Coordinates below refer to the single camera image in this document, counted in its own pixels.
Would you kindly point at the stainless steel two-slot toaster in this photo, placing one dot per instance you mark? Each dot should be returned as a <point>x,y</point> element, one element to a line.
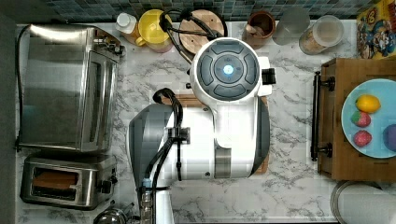
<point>96,180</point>

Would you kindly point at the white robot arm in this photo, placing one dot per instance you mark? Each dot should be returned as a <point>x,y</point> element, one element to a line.
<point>227,135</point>

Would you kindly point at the stainless steel toaster oven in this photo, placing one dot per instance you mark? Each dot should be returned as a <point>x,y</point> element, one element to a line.
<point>68,87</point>

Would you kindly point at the bread slice in toaster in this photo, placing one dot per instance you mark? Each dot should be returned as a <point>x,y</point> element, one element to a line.
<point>55,180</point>

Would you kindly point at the bamboo cutting board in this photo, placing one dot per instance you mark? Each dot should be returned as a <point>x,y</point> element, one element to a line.
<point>189,100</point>

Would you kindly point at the black pot wooden lid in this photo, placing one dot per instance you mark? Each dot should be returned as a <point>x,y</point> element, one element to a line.
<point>192,43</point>

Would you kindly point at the yellow lid pitcher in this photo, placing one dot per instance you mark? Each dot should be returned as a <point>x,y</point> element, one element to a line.
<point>151,34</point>

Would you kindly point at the white cap juice bottle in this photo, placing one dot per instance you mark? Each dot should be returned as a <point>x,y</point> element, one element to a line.
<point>125,24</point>

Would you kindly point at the grey frosted cup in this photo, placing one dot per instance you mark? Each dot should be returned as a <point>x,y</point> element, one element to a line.
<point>291,25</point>

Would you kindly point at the silver kettle lid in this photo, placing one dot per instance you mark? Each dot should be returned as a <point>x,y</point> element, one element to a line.
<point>116,213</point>

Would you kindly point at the clear cereal container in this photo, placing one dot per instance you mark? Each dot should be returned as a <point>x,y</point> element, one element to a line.
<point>326,32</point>

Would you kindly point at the upper red strawberry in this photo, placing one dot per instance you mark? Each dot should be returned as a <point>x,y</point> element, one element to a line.
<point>361,119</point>

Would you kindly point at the red strawberry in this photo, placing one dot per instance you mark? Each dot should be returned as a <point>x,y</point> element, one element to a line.
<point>362,138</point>
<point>361,119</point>

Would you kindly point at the lower red strawberry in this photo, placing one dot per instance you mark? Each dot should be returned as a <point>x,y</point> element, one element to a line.
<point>362,138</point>

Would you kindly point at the yellow lemon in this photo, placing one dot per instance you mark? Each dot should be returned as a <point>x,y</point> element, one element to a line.
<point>368,103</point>

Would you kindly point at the light blue plate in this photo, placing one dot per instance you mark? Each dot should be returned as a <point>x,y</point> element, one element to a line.
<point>384,91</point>

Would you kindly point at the purple fruit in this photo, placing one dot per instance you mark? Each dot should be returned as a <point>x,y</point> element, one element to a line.
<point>389,137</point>

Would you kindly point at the colourful cereal box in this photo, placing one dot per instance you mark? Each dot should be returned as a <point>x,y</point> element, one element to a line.
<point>376,31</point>

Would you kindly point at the wooden tray black handle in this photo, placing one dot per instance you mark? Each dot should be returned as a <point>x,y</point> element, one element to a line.
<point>330,149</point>

